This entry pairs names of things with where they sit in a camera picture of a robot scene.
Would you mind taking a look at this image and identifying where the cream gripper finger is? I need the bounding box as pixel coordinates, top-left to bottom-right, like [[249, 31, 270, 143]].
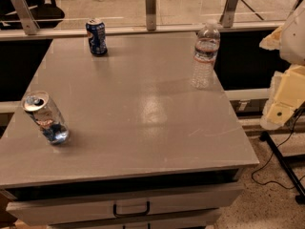
[[260, 65, 305, 130], [259, 26, 283, 51]]

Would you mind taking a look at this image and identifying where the clear plastic water bottle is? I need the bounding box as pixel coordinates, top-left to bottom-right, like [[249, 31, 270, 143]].
[[192, 20, 220, 90]]

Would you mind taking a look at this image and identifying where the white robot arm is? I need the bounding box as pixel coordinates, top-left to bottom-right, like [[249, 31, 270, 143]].
[[259, 6, 305, 130]]

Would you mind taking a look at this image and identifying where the blue pepsi can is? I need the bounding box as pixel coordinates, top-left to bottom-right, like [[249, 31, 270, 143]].
[[86, 18, 108, 56]]

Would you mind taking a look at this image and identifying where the silver soda can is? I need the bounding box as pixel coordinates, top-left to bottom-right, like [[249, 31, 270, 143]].
[[22, 91, 70, 145]]

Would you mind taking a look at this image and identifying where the black stand leg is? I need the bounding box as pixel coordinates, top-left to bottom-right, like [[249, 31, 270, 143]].
[[259, 131, 305, 204]]

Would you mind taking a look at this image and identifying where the glass partition panel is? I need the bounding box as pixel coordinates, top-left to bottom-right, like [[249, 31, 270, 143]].
[[0, 0, 299, 31]]

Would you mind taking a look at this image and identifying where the black office chair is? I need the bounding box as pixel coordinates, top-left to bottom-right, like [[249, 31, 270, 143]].
[[0, 0, 65, 31]]

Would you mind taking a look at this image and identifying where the right metal bracket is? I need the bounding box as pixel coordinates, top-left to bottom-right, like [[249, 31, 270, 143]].
[[220, 0, 238, 28]]

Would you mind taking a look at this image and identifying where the metal bracket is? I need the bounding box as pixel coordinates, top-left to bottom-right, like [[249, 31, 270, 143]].
[[145, 0, 156, 31], [10, 0, 39, 35], [220, 0, 238, 28]]

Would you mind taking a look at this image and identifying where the black floor cable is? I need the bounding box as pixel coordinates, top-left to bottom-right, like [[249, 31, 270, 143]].
[[251, 108, 305, 191]]

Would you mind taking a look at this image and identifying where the middle metal bracket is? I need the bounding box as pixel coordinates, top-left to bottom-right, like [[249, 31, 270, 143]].
[[145, 0, 156, 31]]

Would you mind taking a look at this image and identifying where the black drawer handle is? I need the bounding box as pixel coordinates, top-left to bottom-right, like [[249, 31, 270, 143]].
[[112, 201, 151, 219]]

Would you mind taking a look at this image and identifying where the left metal bracket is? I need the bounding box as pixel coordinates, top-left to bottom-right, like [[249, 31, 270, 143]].
[[10, 0, 39, 35]]

